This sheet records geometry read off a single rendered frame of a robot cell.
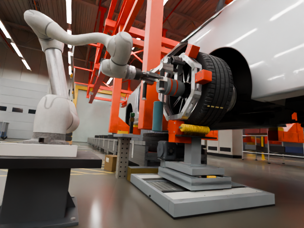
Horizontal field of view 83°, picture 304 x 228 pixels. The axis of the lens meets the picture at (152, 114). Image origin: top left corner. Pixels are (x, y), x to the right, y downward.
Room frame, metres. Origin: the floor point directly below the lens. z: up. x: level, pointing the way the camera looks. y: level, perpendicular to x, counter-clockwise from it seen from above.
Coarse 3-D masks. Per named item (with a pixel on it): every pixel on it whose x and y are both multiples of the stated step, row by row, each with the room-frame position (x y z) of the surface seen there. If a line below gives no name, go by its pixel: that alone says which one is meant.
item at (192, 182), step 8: (160, 168) 1.62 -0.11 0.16; (168, 168) 1.59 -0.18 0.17; (168, 176) 1.47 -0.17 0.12; (176, 176) 1.36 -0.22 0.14; (184, 176) 1.27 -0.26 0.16; (192, 176) 1.27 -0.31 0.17; (200, 176) 1.23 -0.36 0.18; (208, 176) 1.25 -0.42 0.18; (216, 176) 1.33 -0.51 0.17; (224, 176) 1.38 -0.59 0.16; (184, 184) 1.27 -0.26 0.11; (192, 184) 1.20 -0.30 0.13; (200, 184) 1.22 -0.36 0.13; (208, 184) 1.25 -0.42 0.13; (216, 184) 1.28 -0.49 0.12; (224, 184) 1.31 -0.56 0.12
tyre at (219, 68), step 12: (204, 60) 1.18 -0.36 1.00; (216, 60) 1.22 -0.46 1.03; (216, 72) 1.16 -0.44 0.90; (228, 72) 1.22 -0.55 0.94; (204, 84) 1.18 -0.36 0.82; (216, 84) 1.16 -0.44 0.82; (228, 84) 1.21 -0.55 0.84; (168, 96) 1.67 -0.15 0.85; (204, 96) 1.18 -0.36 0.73; (216, 96) 1.18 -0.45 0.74; (228, 96) 1.22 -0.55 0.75; (204, 108) 1.20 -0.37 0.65; (216, 108) 1.23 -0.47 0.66; (180, 120) 1.45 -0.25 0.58; (192, 120) 1.30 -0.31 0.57; (204, 120) 1.30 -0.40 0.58; (216, 120) 1.33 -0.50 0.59
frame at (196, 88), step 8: (184, 56) 1.28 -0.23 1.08; (192, 64) 1.17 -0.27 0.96; (200, 64) 1.18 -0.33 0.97; (192, 72) 1.18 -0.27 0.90; (192, 80) 1.17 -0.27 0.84; (192, 88) 1.18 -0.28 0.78; (200, 88) 1.17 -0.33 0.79; (192, 96) 1.17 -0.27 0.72; (192, 104) 1.24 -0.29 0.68; (168, 112) 1.57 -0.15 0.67; (184, 112) 1.26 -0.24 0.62; (168, 120) 1.47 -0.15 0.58
